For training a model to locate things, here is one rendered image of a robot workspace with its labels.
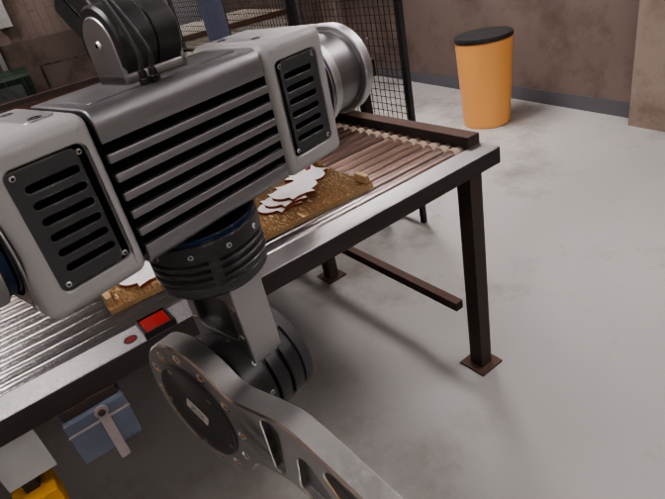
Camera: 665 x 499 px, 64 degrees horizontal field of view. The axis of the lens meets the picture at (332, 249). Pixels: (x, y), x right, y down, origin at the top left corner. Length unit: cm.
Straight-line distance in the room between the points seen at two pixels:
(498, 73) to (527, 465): 328
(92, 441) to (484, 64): 390
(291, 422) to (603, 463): 158
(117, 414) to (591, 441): 151
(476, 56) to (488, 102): 38
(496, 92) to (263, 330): 410
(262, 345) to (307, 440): 16
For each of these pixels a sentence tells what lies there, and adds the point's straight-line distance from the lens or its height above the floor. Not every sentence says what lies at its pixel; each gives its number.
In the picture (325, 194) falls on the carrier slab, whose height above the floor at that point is 94.
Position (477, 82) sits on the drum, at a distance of 459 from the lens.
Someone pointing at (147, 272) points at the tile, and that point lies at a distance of 149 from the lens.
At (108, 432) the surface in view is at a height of 76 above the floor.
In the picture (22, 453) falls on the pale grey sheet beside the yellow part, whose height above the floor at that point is 81.
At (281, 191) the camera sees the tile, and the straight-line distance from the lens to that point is 166.
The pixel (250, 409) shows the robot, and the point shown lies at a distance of 59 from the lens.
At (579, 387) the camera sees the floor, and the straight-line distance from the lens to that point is 225.
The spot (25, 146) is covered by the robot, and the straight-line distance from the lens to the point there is 47.
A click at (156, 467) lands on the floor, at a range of 231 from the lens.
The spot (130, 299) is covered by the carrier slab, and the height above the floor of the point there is 94.
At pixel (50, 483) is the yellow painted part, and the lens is 143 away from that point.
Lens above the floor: 161
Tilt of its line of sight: 30 degrees down
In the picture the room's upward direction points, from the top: 13 degrees counter-clockwise
